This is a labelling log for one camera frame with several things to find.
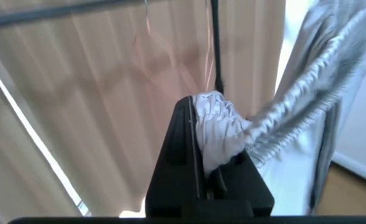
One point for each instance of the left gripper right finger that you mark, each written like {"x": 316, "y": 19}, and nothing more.
{"x": 245, "y": 186}

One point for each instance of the black clothes rack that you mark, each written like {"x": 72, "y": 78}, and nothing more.
{"x": 216, "y": 46}

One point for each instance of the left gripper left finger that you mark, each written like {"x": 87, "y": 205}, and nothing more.
{"x": 176, "y": 171}

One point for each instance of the pale grey shorts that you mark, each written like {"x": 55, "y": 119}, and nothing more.
{"x": 217, "y": 124}

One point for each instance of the pink clothes hanger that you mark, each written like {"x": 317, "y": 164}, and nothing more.
{"x": 147, "y": 26}
{"x": 208, "y": 62}

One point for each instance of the beige curtain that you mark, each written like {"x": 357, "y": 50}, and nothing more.
{"x": 92, "y": 109}

